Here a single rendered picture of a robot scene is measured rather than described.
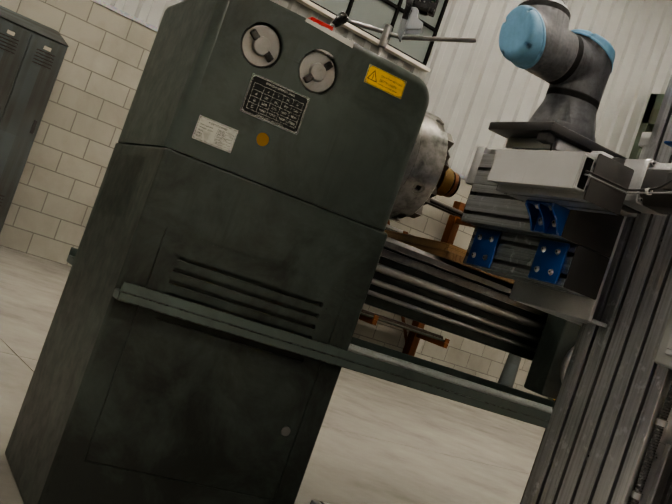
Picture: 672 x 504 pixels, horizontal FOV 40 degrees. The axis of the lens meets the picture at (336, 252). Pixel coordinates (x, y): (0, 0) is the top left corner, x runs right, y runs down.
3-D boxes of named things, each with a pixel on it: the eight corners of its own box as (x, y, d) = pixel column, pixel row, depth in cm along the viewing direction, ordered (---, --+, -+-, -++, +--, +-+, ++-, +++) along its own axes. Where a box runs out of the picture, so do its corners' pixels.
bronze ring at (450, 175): (441, 159, 257) (467, 171, 261) (424, 158, 265) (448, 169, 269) (430, 191, 256) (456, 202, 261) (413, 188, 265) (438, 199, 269)
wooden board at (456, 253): (444, 257, 245) (449, 243, 245) (379, 241, 277) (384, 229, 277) (528, 290, 259) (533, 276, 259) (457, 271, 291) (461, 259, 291)
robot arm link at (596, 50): (611, 107, 199) (632, 49, 200) (567, 83, 193) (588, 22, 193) (573, 108, 210) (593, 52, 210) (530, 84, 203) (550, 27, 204)
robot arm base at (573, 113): (607, 153, 198) (622, 109, 198) (555, 127, 191) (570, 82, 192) (561, 151, 211) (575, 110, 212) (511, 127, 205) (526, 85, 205)
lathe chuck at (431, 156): (400, 211, 239) (434, 97, 242) (342, 210, 266) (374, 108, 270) (427, 222, 243) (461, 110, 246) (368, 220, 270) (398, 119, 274)
